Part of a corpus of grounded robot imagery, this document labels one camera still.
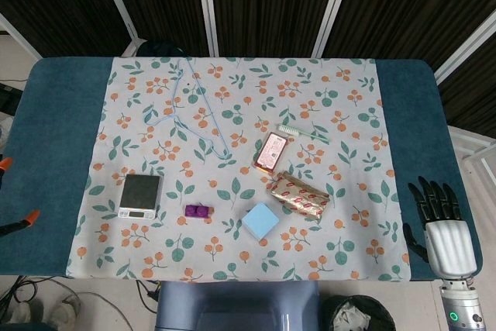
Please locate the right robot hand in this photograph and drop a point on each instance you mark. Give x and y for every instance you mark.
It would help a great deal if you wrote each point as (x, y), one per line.
(449, 245)

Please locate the purple toy block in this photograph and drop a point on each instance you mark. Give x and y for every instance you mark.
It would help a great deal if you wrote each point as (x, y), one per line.
(198, 211)

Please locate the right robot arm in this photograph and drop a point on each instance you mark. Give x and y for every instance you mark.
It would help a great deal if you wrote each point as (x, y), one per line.
(463, 304)

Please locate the small digital scale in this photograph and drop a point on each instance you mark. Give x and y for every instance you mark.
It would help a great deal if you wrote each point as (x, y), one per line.
(140, 191)

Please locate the black bowl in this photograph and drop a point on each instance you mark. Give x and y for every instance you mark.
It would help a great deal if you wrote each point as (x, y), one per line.
(160, 49)

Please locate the white metal rack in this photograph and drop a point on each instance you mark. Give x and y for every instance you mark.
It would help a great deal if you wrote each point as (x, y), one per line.
(474, 147)

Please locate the black trash bin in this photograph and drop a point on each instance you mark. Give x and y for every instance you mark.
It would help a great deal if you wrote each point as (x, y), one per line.
(358, 315)

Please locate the gold foil snack packet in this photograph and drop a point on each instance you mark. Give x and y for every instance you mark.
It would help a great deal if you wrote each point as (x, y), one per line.
(298, 195)

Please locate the light blue foam cube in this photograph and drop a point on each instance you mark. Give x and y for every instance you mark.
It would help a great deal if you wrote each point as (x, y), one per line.
(260, 221)

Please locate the green scrubbing brush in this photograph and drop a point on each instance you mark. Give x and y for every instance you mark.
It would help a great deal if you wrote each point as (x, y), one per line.
(286, 128)

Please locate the red cardboard box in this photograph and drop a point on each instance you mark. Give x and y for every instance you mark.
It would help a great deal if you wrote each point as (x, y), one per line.
(271, 150)

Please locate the blue-grey robot torso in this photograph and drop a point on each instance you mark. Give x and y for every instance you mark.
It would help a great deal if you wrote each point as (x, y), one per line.
(236, 307)

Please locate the floral print tablecloth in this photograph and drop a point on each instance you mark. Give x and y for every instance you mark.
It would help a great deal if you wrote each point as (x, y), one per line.
(240, 87)

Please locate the white shoe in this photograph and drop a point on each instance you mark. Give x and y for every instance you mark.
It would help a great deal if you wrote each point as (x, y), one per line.
(66, 305)

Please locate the teal table cover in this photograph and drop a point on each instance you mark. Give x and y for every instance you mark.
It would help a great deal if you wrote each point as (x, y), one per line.
(58, 133)

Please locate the orange-tipped black clamp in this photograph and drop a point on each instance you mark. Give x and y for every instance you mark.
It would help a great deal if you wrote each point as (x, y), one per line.
(23, 220)
(4, 168)

